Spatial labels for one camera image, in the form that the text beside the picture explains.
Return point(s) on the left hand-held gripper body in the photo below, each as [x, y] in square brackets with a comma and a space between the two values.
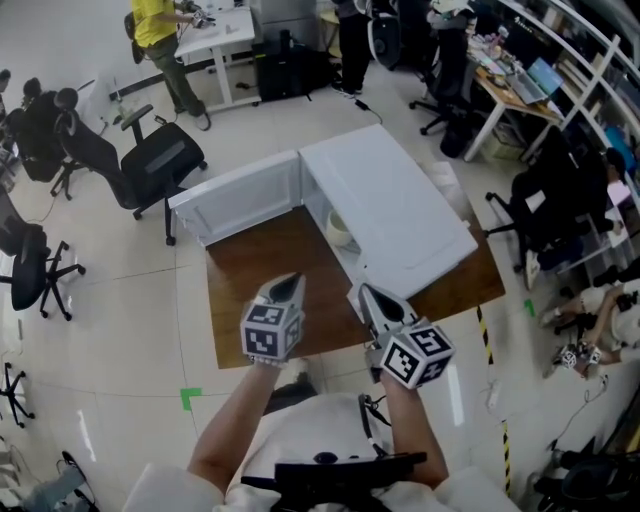
[262, 342]

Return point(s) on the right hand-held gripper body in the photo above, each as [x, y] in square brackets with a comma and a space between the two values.
[405, 362]

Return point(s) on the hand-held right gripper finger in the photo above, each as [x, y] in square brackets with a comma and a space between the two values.
[370, 310]
[404, 307]

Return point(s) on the cream yellow mug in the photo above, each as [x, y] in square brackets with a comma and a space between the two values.
[337, 230]

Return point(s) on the white microwave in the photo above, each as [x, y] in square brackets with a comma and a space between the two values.
[390, 200]

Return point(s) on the person's left forearm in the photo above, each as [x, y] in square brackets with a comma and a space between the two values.
[230, 430]

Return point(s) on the person's right forearm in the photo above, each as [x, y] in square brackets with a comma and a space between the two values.
[415, 430]

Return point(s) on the brown wooden table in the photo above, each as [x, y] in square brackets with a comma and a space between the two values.
[280, 280]

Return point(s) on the yellow black hazard tape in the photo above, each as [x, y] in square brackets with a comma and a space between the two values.
[485, 330]

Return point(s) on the green corner tape mark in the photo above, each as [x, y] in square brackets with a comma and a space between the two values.
[186, 397]

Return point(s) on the white power strip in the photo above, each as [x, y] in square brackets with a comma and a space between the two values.
[493, 395]

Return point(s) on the person's white shirt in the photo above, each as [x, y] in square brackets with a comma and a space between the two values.
[320, 425]

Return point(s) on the short green tape strip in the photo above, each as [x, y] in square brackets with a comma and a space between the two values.
[530, 308]

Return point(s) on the black office chair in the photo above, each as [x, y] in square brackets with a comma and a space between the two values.
[12, 395]
[450, 65]
[550, 200]
[40, 167]
[27, 265]
[155, 160]

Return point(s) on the pale storage crate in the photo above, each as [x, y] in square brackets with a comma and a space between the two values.
[502, 142]

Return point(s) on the black case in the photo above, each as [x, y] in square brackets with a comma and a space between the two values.
[285, 70]

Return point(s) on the black wheeled machine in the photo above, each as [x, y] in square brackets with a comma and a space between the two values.
[595, 480]

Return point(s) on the wooden desk with white legs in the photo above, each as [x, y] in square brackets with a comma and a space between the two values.
[520, 105]

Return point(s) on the pink laptop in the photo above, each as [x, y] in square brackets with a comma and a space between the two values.
[617, 192]

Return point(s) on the white-framed black chair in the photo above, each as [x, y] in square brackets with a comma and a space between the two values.
[384, 40]

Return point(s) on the open laptop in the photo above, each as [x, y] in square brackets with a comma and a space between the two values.
[545, 75]

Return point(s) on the small yellow table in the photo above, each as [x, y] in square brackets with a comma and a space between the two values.
[327, 22]

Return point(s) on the white shelf unit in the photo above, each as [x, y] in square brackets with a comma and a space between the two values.
[600, 65]

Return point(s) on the black chest mount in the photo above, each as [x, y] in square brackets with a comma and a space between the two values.
[340, 472]

